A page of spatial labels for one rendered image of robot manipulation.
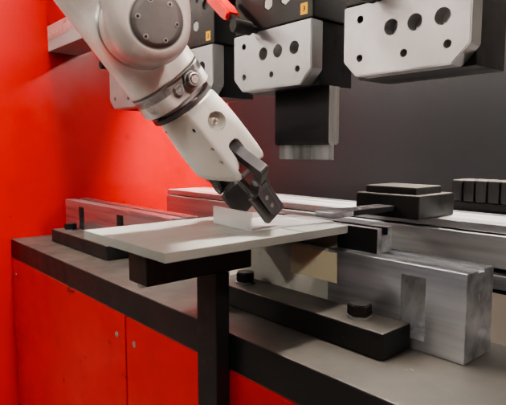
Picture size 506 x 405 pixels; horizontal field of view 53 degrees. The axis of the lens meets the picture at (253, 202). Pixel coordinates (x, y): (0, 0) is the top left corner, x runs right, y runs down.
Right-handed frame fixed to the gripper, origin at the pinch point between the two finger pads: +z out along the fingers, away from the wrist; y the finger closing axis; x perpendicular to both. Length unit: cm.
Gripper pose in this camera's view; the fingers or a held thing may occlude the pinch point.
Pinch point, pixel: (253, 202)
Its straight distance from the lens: 63.4
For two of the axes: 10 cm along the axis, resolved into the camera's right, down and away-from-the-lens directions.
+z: 5.3, 7.3, 4.4
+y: -5.7, -0.8, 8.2
